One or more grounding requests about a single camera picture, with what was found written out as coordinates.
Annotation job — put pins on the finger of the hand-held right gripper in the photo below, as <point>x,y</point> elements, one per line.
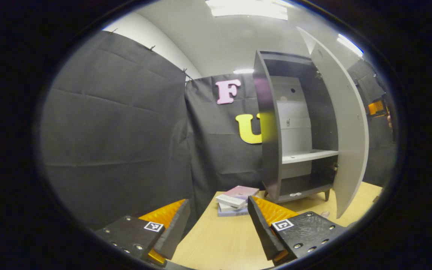
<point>376,107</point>

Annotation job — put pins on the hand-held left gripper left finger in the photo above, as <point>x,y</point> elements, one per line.
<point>176,232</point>

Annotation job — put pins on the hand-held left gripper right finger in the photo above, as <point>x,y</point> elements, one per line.
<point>263,232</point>

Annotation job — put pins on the white cabinet door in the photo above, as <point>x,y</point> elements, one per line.
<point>351,150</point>

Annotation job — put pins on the white cabinet shelf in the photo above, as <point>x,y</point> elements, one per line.
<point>306,155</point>

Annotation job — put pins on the pale blue book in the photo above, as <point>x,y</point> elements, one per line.
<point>234,213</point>

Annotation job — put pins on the white book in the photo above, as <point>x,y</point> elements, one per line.
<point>231,201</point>

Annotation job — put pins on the pink book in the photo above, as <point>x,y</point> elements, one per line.
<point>242,192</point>

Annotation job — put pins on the dark spine book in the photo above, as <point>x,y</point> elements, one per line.
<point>225,207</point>

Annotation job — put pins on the black backdrop cloth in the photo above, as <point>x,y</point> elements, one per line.
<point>118,131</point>

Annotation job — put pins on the large ceiling light panel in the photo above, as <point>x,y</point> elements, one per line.
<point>248,8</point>

